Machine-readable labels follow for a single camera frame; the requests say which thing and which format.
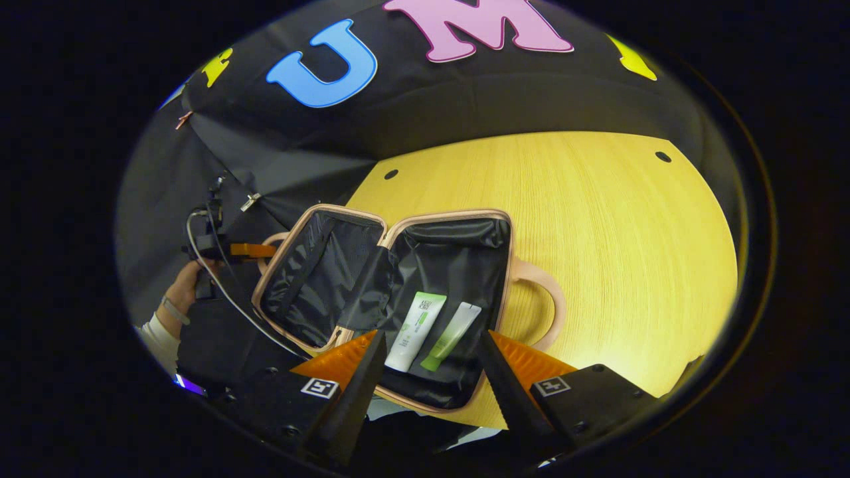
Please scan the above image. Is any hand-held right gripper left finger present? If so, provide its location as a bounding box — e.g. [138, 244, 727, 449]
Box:
[218, 330, 388, 467]

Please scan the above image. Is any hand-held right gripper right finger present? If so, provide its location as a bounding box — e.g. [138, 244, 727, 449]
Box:
[477, 329, 659, 460]

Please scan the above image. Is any green skin care tube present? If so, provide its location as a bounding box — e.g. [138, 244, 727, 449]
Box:
[420, 301, 483, 373]

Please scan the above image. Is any white skin care tube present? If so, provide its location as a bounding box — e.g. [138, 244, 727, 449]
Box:
[385, 291, 448, 373]

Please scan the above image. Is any pink suitcase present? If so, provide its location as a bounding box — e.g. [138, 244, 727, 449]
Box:
[251, 204, 566, 414]

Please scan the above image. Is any grey wristband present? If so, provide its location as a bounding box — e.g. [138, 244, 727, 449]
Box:
[160, 295, 192, 327]

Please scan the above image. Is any black backdrop cloth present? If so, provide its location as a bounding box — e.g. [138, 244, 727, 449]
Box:
[116, 0, 705, 326]

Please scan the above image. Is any grey cable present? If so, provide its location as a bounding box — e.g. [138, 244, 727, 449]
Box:
[185, 208, 310, 360]

